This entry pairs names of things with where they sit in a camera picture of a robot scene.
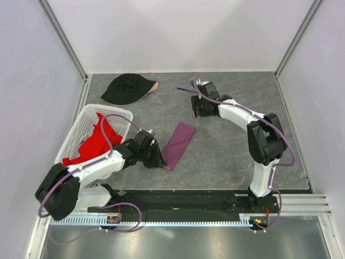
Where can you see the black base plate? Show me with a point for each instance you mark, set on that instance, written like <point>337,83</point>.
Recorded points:
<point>195,204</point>

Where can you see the right aluminium frame post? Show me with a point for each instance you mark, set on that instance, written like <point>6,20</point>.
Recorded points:
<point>312,10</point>

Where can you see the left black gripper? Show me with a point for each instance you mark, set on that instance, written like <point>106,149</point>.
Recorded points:
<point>157,160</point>

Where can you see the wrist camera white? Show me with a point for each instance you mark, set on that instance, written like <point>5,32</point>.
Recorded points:
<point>153,135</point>
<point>202,83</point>

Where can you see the black bucket hat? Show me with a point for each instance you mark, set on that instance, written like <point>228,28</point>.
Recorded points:
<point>128,88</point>

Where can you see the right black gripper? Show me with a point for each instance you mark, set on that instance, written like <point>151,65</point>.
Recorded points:
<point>195,101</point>

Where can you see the blue cable duct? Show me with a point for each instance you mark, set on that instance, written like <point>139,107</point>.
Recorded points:
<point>112,221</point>

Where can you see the purple cloth napkin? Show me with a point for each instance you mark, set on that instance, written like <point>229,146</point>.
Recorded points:
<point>177,145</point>

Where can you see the white plastic basket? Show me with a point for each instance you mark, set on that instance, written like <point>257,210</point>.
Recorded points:
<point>82,128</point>

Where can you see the purple fork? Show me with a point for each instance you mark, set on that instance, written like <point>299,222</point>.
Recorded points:
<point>193,84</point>

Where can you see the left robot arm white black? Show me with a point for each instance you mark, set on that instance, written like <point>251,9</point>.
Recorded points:
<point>62,190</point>

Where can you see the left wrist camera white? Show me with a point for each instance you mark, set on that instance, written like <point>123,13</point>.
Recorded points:
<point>153,135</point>

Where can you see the purple spoon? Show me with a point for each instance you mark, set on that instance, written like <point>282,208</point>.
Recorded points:
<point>187,90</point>

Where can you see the red cloth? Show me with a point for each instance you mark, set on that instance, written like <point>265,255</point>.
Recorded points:
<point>96,144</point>

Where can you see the left aluminium frame post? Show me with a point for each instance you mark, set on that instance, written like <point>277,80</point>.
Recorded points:
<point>51,16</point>

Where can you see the aluminium frame post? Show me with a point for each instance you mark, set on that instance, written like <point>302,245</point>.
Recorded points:
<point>312,10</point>
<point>51,16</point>

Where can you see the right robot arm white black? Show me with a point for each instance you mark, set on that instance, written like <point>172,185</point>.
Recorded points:
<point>264,133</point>

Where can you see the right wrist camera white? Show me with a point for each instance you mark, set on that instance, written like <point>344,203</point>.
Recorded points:
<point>202,83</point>

